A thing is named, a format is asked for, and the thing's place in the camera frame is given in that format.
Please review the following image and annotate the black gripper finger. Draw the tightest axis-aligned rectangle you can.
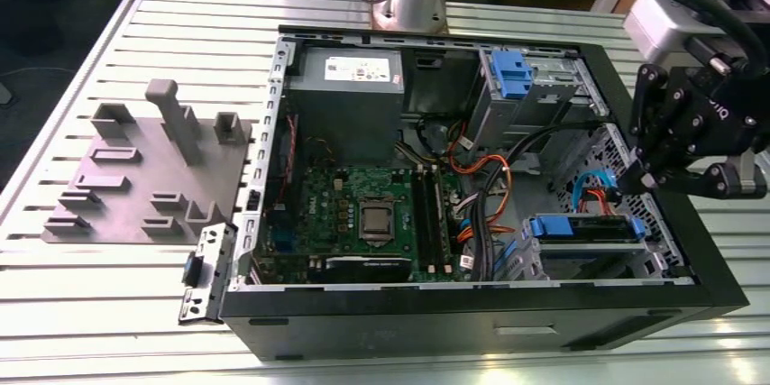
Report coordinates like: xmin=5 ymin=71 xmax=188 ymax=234
xmin=652 ymin=150 xmax=770 ymax=200
xmin=617 ymin=62 xmax=689 ymax=195

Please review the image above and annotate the silver disk bay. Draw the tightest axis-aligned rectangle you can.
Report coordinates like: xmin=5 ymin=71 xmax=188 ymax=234
xmin=520 ymin=213 xmax=675 ymax=280

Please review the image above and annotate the silver drive cage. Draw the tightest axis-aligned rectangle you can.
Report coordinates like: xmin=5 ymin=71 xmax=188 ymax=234
xmin=465 ymin=46 xmax=603 ymax=156

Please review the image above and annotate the blue drive latch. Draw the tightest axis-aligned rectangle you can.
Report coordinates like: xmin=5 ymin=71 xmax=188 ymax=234
xmin=489 ymin=50 xmax=533 ymax=100

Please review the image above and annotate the black RAM slot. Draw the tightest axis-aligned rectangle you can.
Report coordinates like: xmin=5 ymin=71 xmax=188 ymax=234
xmin=430 ymin=167 xmax=453 ymax=271
xmin=416 ymin=167 xmax=437 ymax=273

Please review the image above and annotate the grey power supply unit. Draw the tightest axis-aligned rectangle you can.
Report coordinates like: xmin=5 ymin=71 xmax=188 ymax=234
xmin=281 ymin=46 xmax=405 ymax=168

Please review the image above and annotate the silver CPU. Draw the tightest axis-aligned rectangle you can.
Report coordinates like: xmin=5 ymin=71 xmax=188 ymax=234
xmin=362 ymin=206 xmax=392 ymax=235

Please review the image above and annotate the CPU socket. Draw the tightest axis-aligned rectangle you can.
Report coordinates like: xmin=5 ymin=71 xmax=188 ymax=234
xmin=354 ymin=195 xmax=402 ymax=246

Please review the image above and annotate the black PC case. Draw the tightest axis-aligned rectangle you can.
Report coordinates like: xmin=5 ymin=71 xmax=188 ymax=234
xmin=218 ymin=23 xmax=751 ymax=362

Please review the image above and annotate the green motherboard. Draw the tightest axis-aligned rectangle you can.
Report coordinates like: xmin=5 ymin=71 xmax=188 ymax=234
xmin=254 ymin=163 xmax=476 ymax=285

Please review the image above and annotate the black graphics card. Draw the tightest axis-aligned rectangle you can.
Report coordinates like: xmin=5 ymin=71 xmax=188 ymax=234
xmin=305 ymin=254 xmax=413 ymax=285

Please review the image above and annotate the grey parts rack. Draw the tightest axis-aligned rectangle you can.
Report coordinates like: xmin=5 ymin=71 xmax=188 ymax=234
xmin=39 ymin=78 xmax=253 ymax=246

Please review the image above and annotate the black blue video port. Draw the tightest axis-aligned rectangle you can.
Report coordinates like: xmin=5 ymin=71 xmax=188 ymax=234
xmin=181 ymin=252 xmax=204 ymax=287

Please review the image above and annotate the orange disk power wire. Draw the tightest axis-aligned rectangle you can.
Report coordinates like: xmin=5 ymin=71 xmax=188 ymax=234
xmin=580 ymin=189 xmax=616 ymax=220

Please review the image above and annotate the blue wire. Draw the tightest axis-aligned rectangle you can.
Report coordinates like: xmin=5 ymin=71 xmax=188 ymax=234
xmin=569 ymin=167 xmax=620 ymax=217

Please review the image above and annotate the orange wire bundle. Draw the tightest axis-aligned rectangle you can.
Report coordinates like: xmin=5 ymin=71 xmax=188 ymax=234
xmin=446 ymin=154 xmax=512 ymax=242

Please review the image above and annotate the thick black cable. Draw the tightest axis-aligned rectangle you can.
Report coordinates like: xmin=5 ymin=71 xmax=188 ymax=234
xmin=470 ymin=121 xmax=603 ymax=280

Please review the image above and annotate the red black twisted wire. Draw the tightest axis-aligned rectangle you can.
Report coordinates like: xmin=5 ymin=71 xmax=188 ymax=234
xmin=276 ymin=112 xmax=298 ymax=206

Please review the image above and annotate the silver slot bracket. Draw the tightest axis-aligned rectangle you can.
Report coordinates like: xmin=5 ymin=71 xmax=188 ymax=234
xmin=177 ymin=221 xmax=238 ymax=325

